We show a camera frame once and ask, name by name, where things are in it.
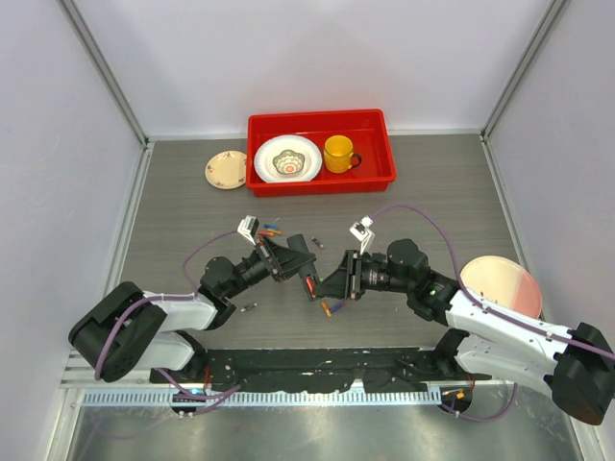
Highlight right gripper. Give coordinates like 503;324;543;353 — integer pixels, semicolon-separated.
313;249;413;300

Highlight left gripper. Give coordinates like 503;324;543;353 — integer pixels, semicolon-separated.
224;234;315;300

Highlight red orange battery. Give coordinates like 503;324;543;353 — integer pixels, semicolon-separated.
306;278;315;298

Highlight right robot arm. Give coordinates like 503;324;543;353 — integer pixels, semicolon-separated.
314;239;614;425

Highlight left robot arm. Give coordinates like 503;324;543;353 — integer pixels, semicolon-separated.
68;234;316;383

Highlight blue purple battery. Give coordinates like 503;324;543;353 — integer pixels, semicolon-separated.
330;301;345;313

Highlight black silver battery centre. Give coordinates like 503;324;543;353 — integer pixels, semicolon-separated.
311;237;325;249

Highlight small patterned bowl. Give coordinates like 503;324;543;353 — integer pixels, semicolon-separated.
272;149;306;176

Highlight white plate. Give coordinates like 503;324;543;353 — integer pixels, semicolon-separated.
253;134;323;183

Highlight beige floral saucer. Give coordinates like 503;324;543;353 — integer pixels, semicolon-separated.
204;151;247;190

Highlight yellow mug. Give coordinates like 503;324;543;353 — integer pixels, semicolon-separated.
323;134;362;174

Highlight red plastic bin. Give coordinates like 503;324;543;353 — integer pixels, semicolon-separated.
246;109;397;197

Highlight pink plate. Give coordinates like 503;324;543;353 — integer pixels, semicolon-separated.
460;255;543;319

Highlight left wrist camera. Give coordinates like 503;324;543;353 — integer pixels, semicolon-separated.
236;215;259;247

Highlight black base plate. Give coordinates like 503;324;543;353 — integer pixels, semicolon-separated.
169;348;471;394

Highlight perforated cable duct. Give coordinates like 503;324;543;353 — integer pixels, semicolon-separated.
81;386;442;408

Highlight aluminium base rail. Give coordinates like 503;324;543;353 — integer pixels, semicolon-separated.
61;351;151;388

